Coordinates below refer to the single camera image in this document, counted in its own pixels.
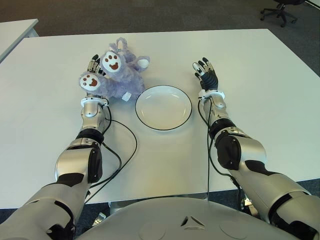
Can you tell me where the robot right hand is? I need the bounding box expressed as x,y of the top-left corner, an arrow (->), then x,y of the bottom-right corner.
191,56 -> 220,92

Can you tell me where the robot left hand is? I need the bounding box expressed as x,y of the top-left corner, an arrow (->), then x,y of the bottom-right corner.
85,53 -> 107,76

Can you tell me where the purple plush rabbit doll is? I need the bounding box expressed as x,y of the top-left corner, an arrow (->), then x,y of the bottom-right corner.
78,36 -> 152,102

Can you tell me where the white plate black rim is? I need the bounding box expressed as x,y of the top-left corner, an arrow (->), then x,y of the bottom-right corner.
134,85 -> 193,131

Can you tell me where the white side desk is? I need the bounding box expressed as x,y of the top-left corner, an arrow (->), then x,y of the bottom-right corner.
0,19 -> 39,65

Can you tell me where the black office chair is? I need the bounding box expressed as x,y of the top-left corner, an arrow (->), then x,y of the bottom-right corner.
259,0 -> 298,28

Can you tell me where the silver robot torso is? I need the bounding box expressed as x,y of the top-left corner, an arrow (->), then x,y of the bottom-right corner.
74,196 -> 276,240

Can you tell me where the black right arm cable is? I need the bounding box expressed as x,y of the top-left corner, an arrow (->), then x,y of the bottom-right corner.
197,98 -> 235,201

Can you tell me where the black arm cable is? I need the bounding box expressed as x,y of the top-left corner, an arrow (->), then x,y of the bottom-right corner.
83,103 -> 138,205
197,98 -> 235,201

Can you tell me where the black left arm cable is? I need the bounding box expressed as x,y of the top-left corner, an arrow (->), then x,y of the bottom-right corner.
83,103 -> 138,205

